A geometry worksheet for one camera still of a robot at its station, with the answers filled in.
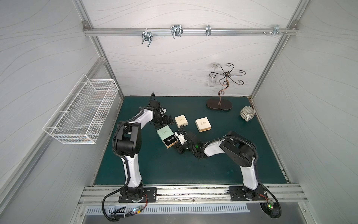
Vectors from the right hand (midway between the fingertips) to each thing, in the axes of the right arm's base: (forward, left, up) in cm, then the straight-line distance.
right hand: (172, 145), depth 92 cm
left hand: (+13, +3, +5) cm, 14 cm away
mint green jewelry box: (+4, +4, +4) cm, 7 cm away
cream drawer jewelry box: (+17, -21, +1) cm, 27 cm away
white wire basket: (-1, +43, +32) cm, 54 cm away
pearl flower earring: (+3, +3, +1) cm, 4 cm away
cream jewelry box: (+18, -4, +3) cm, 19 cm away
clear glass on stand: (+44, -27, +21) cm, 55 cm away
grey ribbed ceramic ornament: (+29, -56, +1) cm, 63 cm away
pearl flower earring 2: (+4, 0, +2) cm, 4 cm away
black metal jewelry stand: (+38, -35, 0) cm, 52 cm away
